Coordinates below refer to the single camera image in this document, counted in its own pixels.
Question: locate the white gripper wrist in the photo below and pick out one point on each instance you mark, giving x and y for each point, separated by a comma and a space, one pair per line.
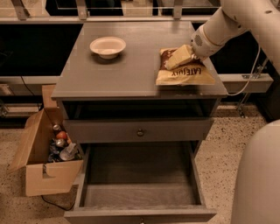
203, 45

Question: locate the brown yellow chip bag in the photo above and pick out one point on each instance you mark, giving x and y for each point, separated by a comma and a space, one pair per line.
191, 72

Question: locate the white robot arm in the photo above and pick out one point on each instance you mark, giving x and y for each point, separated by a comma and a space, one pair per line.
257, 186

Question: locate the grey wooden drawer cabinet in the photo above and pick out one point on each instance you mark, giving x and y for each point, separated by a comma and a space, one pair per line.
124, 88

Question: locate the round metal drawer knob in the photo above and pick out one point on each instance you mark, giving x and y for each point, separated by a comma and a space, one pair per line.
140, 132

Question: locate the closed grey upper drawer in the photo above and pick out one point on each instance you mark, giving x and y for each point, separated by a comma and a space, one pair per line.
125, 131

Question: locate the open grey bottom drawer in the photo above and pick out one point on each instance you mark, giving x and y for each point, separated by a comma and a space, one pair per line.
139, 183

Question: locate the white paper bowl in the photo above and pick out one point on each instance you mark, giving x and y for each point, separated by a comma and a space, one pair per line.
107, 47

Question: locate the silver can top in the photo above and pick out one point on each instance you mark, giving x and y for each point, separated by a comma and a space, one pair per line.
56, 127

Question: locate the silver soda can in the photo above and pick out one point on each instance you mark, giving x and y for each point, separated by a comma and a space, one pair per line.
60, 142

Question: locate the open cardboard box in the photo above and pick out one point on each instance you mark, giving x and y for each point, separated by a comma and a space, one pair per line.
42, 177

